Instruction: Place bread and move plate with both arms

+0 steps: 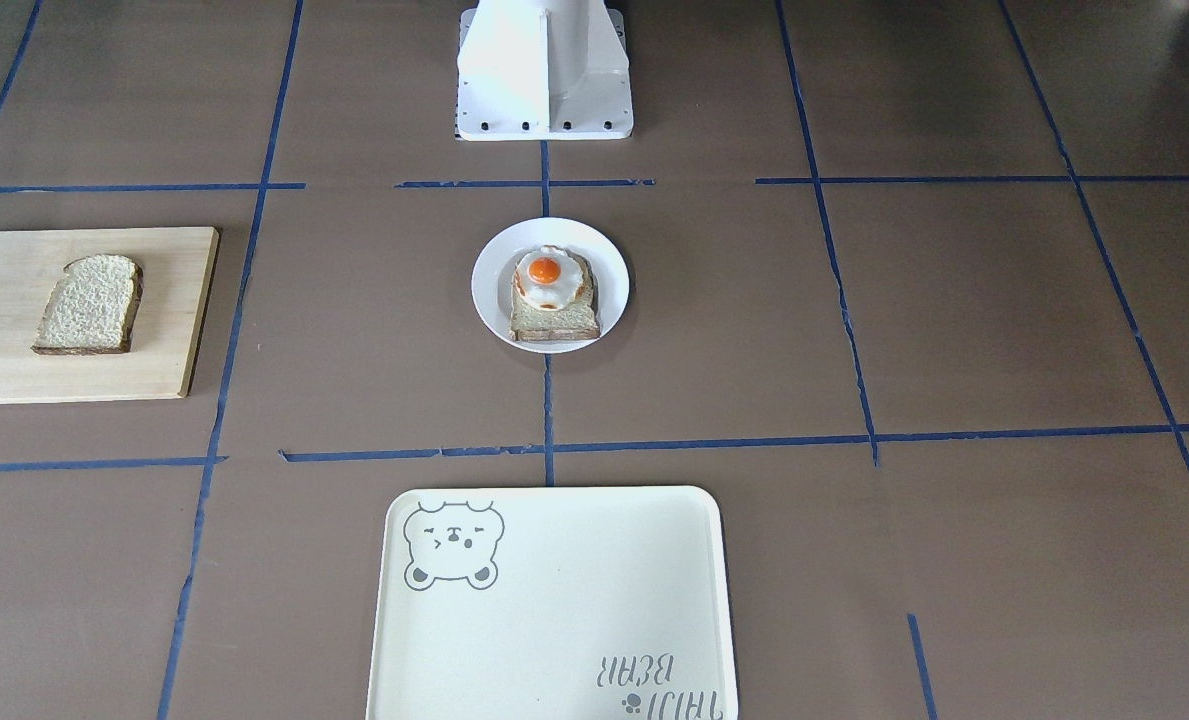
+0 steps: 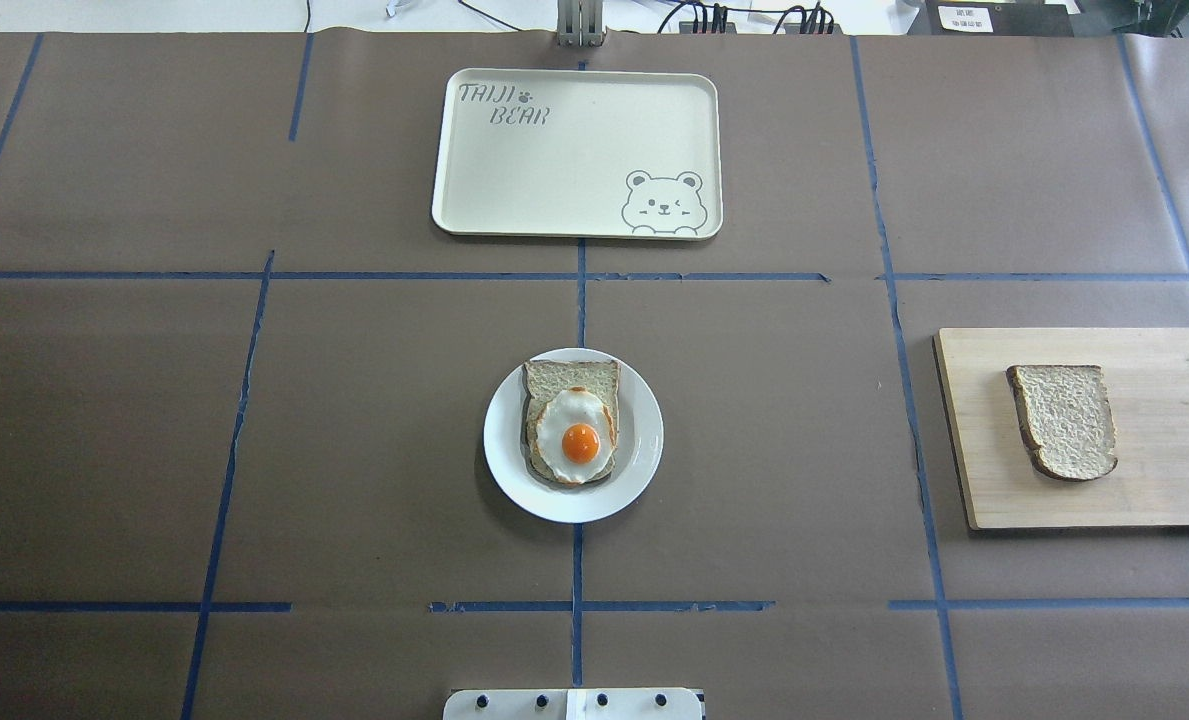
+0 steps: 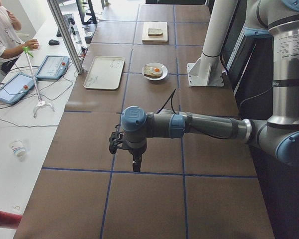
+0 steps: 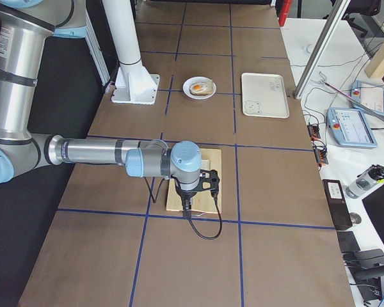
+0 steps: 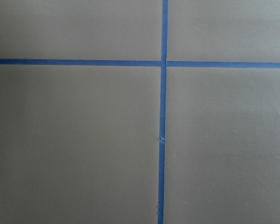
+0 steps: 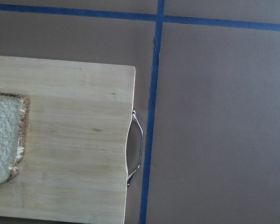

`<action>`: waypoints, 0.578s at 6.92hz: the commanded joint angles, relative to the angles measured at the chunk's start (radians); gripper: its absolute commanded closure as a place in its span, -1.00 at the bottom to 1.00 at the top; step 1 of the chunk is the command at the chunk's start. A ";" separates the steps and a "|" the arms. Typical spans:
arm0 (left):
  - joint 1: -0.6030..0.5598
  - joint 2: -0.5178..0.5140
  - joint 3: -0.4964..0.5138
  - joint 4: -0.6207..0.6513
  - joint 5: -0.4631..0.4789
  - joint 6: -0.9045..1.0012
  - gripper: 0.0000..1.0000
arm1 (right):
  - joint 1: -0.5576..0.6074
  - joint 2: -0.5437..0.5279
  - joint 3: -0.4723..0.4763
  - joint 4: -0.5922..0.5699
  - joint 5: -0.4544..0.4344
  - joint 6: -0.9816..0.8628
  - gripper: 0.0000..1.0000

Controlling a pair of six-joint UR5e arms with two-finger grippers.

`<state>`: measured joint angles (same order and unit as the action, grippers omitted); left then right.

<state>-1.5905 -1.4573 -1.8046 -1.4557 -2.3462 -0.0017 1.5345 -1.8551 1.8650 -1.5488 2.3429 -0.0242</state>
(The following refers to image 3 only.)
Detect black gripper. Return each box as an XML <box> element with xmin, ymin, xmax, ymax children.
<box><xmin>129</xmin><ymin>146</ymin><xmax>146</xmax><ymax>172</ymax></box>

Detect white round plate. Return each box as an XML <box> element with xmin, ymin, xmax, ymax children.
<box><xmin>142</xmin><ymin>62</ymin><xmax>168</xmax><ymax>81</ymax></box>

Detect bread slice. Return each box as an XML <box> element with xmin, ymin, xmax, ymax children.
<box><xmin>148</xmin><ymin>28</ymin><xmax>163</xmax><ymax>36</ymax></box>
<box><xmin>144</xmin><ymin>65</ymin><xmax>163</xmax><ymax>78</ymax></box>

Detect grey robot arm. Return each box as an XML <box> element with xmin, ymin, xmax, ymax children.
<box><xmin>109</xmin><ymin>0</ymin><xmax>299</xmax><ymax>172</ymax></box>

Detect fried egg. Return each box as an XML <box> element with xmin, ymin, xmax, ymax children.
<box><xmin>149</xmin><ymin>67</ymin><xmax>162</xmax><ymax>75</ymax></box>

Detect cream bear tray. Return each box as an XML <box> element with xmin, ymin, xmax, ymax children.
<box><xmin>83</xmin><ymin>56</ymin><xmax>125</xmax><ymax>90</ymax></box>

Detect paper cup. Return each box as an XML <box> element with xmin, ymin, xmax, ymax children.
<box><xmin>9</xmin><ymin>140</ymin><xmax>26</xmax><ymax>157</ymax></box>

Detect wooden cutting board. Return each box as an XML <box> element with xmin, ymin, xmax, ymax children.
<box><xmin>142</xmin><ymin>22</ymin><xmax>168</xmax><ymax>43</ymax></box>

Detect far teach pendant tablet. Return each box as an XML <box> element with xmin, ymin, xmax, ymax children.
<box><xmin>35</xmin><ymin>55</ymin><xmax>69</xmax><ymax>81</ymax></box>

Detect teach pendant tablet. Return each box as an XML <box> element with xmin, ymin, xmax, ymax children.
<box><xmin>0</xmin><ymin>73</ymin><xmax>34</xmax><ymax>105</ymax></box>
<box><xmin>35</xmin><ymin>55</ymin><xmax>69</xmax><ymax>81</ymax></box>

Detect near teach pendant tablet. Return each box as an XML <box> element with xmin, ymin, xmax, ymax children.
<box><xmin>0</xmin><ymin>73</ymin><xmax>34</xmax><ymax>105</ymax></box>

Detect red cylinder object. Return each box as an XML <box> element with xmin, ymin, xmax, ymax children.
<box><xmin>0</xmin><ymin>211</ymin><xmax>22</xmax><ymax>229</ymax></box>

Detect black computer mouse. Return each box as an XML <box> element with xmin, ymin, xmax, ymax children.
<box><xmin>48</xmin><ymin>39</ymin><xmax>60</xmax><ymax>46</ymax></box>

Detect black monitor stand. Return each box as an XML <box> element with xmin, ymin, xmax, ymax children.
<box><xmin>76</xmin><ymin>0</ymin><xmax>97</xmax><ymax>25</ymax></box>

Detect reacher grabber tool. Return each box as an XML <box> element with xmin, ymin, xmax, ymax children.
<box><xmin>22</xmin><ymin>46</ymin><xmax>55</xmax><ymax>118</ymax></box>

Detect black keyboard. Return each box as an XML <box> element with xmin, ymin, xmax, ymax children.
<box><xmin>56</xmin><ymin>13</ymin><xmax>74</xmax><ymax>37</ymax></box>

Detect person in white shirt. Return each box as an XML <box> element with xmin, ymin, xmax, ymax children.
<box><xmin>0</xmin><ymin>1</ymin><xmax>39</xmax><ymax>73</ymax></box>

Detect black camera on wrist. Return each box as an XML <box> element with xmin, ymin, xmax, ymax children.
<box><xmin>109</xmin><ymin>124</ymin><xmax>128</xmax><ymax>155</ymax></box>

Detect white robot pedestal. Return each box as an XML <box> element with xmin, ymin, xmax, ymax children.
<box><xmin>187</xmin><ymin>0</ymin><xmax>238</xmax><ymax>87</ymax></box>

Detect aluminium frame post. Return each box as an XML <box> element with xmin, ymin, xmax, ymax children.
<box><xmin>47</xmin><ymin>0</ymin><xmax>84</xmax><ymax>75</ymax></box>

